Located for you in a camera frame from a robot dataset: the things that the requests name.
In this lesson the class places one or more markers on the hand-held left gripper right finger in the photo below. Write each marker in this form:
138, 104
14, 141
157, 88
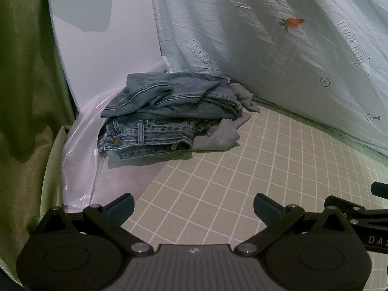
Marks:
264, 207

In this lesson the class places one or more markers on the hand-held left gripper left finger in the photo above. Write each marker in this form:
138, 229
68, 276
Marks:
121, 210

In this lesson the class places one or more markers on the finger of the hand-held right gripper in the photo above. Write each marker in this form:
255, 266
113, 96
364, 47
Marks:
363, 212
380, 190

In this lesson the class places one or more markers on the dark blue denim jeans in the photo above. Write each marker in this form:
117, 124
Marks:
169, 94

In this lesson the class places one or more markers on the green grid mat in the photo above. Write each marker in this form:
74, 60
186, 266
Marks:
242, 169

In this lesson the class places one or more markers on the clear plastic bag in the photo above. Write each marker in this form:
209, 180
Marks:
81, 157

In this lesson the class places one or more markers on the grey cotton garment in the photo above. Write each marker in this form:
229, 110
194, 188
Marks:
215, 139

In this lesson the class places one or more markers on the light washed denim jeans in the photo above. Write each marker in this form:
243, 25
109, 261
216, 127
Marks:
157, 132

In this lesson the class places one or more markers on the striped dark garment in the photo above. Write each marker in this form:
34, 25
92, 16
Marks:
205, 125

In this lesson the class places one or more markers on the pale printed bed sheet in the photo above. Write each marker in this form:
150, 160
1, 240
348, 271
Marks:
242, 51

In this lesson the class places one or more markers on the white board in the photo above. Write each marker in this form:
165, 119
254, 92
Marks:
106, 51

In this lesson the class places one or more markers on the green curtain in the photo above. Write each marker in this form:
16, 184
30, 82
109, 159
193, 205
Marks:
24, 81

